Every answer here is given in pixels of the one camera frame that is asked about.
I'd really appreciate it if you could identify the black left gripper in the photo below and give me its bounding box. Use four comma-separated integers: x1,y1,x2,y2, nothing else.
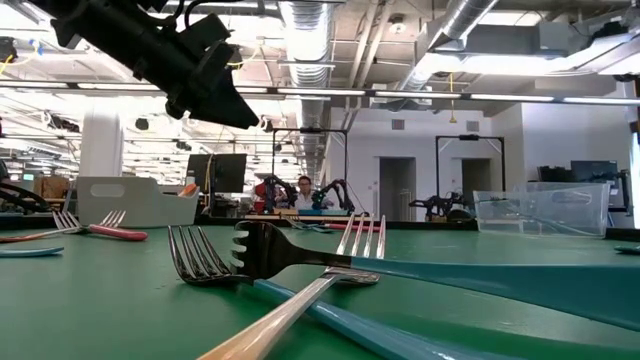
139,13,260,130

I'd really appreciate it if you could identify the forks pair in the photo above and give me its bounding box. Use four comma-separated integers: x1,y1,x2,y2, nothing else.
292,215,335,235

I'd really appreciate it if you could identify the silver fork pink handle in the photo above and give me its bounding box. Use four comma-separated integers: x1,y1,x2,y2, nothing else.
88,209,150,243
285,214,383,234

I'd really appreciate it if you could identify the black computer monitor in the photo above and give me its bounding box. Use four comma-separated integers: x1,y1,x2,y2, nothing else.
185,153,248,216

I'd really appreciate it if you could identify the red background object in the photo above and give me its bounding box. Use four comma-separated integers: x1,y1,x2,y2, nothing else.
252,180,269,214

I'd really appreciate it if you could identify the person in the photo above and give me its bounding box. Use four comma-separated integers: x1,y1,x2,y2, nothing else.
293,174,326,211

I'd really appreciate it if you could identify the light grey plastic bin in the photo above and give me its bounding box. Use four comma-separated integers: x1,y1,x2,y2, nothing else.
75,175,200,229

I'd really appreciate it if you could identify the white round column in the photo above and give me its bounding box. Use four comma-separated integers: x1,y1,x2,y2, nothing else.
78,107,125,179

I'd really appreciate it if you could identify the grey door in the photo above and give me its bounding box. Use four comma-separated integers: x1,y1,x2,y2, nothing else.
460,158,494,206
378,156,418,222

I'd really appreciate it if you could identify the long ceiling light strip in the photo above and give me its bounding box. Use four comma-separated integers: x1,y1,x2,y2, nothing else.
0,79,640,107

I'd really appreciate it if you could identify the brown cardboard box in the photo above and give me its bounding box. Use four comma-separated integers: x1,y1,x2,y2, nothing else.
33,175,71,200

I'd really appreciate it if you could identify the black curved bar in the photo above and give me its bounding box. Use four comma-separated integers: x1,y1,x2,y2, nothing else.
0,180,52,215

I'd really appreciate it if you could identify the green table mat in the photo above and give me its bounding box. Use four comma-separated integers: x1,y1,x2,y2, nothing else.
0,225,640,360

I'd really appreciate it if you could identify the clear plastic bin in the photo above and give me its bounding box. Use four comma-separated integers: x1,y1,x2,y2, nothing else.
472,181,611,238

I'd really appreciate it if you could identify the black station frame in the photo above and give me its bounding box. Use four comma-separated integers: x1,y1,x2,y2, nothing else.
434,133,506,209
271,127,350,214

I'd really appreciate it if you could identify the round silver air duct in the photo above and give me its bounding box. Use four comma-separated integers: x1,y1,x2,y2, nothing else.
277,0,335,171
399,0,501,104

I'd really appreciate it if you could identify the yellow hanging cable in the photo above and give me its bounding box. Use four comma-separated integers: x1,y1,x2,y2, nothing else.
448,72,459,125

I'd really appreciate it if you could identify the black table frame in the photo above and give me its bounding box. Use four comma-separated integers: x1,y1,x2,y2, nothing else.
0,213,640,242

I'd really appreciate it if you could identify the rectangular air duct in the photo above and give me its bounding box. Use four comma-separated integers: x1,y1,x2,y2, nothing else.
429,22,640,76

